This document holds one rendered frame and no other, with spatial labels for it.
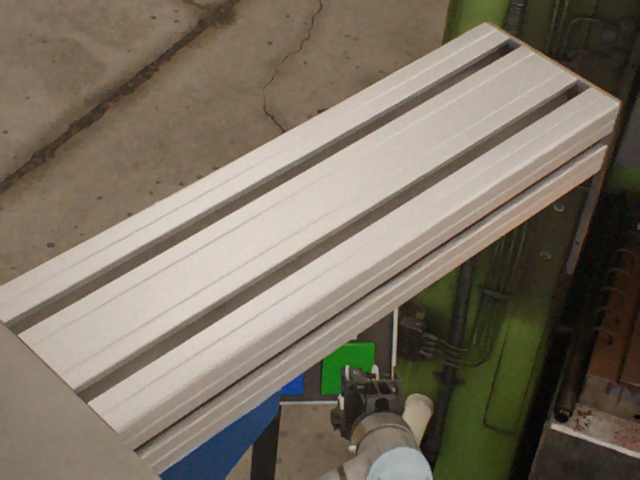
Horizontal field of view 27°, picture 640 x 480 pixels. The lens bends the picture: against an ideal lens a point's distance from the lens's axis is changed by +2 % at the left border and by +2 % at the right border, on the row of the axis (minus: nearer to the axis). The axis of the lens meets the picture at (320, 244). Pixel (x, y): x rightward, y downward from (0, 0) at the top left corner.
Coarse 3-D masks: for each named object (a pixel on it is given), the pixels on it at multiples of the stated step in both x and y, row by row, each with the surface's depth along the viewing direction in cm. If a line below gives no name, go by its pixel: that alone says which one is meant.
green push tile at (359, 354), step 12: (348, 348) 185; (360, 348) 185; (372, 348) 185; (324, 360) 185; (336, 360) 185; (348, 360) 185; (360, 360) 185; (372, 360) 185; (324, 372) 185; (336, 372) 185; (324, 384) 186; (336, 384) 186
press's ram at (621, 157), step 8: (632, 112) 161; (632, 120) 162; (632, 128) 163; (624, 136) 164; (632, 136) 163; (624, 144) 164; (632, 144) 164; (624, 152) 165; (632, 152) 165; (624, 160) 166; (632, 160) 166
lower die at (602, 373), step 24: (624, 264) 210; (624, 288) 206; (624, 312) 202; (600, 336) 198; (624, 336) 198; (600, 360) 195; (624, 360) 195; (600, 384) 193; (624, 384) 191; (600, 408) 196; (624, 408) 195
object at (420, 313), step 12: (408, 312) 217; (420, 312) 217; (408, 324) 216; (420, 324) 216; (408, 336) 217; (420, 336) 216; (396, 348) 220; (408, 348) 219; (420, 348) 219; (420, 360) 221
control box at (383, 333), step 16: (384, 320) 185; (368, 336) 185; (384, 336) 186; (384, 352) 186; (320, 368) 186; (384, 368) 187; (304, 384) 186; (320, 384) 186; (288, 400) 186; (304, 400) 187; (320, 400) 187; (336, 400) 187
